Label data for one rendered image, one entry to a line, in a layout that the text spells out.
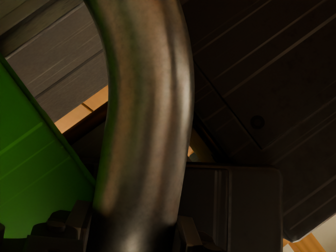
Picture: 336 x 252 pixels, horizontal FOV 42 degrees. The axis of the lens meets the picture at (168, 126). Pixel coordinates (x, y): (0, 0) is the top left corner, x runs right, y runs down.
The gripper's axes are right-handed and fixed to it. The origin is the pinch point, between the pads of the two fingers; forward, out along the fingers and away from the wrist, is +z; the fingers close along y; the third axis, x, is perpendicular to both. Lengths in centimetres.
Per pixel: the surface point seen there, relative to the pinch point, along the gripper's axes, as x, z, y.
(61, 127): -4, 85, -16
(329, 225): -181, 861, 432
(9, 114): 3.7, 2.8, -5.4
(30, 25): 7.4, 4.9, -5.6
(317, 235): -205, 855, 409
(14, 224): -0.6, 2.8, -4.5
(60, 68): 8, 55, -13
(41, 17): 7.8, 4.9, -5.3
